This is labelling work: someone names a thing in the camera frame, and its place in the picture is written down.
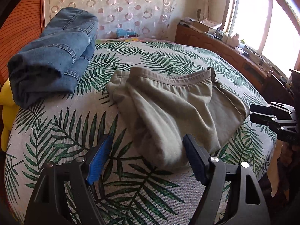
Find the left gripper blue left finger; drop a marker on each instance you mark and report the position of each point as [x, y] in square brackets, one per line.
[97, 157]

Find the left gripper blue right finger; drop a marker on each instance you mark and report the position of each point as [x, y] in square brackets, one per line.
[198, 158]

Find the grey-green pants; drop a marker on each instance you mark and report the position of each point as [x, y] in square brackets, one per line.
[159, 110]

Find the person's right hand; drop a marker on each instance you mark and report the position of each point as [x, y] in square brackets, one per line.
[288, 166]

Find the wooden sideboard cabinet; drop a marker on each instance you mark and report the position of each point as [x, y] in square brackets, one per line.
[269, 87]

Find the palm leaf bed sheet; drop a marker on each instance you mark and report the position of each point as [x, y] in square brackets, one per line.
[130, 190]

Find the pink bottle on cabinet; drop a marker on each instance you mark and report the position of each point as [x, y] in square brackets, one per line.
[235, 41]

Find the yellow plush toy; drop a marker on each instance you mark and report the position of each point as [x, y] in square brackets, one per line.
[9, 112]

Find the folded blue jeans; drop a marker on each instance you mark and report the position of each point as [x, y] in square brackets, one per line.
[55, 62]

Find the floral bed cover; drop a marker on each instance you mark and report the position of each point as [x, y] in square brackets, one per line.
[136, 39]

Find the cardboard box on cabinet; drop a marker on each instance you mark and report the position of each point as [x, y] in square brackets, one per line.
[206, 26]

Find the blue toy at bedhead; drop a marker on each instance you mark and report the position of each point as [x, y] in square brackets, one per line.
[121, 33]

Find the pink circle pattern curtain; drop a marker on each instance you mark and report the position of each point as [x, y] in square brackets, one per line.
[148, 18]

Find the wooden louvered wardrobe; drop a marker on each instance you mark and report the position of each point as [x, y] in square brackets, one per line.
[21, 22]

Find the window with wooden frame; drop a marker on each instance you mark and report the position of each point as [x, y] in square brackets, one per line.
[265, 28]

